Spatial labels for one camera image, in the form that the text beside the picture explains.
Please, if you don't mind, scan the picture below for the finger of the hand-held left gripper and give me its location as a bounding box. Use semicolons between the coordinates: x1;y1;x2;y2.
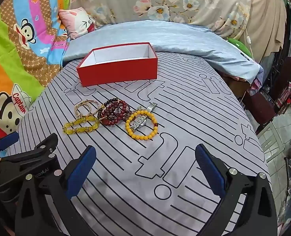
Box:
0;133;62;185
0;131;19;158

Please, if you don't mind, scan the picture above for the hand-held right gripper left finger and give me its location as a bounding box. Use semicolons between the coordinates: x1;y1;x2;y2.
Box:
15;146;97;236

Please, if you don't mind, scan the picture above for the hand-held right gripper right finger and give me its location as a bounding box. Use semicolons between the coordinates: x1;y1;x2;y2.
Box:
195;144;277;236

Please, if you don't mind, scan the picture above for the yellow crystal bracelet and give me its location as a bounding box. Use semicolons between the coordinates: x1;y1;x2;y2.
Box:
62;115;100;135

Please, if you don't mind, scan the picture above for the gold chain bracelet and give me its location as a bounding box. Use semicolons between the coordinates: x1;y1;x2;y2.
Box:
74;100;100;118

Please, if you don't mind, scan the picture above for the dark red bead bracelet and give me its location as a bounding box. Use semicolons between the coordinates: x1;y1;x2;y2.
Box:
100;100;133;127

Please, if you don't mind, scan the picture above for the yellow bead bracelet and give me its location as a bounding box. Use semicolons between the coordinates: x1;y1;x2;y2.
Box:
125;111;159;140

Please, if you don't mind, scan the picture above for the silver wristwatch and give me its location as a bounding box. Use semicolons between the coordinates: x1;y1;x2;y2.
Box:
131;102;158;131

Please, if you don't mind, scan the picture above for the dark brown bead bracelet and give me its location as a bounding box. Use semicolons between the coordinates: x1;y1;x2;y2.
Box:
97;98;120;122

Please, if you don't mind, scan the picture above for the red cardboard box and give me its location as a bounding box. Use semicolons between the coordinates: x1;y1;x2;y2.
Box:
77;42;159;87

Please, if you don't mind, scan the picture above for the grey striped bed sheet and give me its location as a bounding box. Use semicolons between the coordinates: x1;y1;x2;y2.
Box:
6;52;269;236

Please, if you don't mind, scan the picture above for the colourful monkey print blanket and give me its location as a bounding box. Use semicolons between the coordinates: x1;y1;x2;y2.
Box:
0;0;73;148

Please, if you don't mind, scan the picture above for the dark red chair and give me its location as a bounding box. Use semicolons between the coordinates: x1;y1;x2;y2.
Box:
242;56;291;126

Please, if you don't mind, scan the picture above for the green plush toy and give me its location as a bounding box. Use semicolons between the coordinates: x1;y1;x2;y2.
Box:
228;37;251;57

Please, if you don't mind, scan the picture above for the pink cartoon pillow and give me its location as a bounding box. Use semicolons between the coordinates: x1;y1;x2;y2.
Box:
58;7;97;40

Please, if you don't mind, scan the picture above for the light blue pillow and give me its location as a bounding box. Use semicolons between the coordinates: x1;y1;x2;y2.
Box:
62;20;262;84

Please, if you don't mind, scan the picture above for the beige curtain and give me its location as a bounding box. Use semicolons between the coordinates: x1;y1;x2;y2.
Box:
244;0;287;63

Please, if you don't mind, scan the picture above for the white cable with switch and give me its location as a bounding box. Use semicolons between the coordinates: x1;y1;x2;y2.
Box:
230;0;254;54

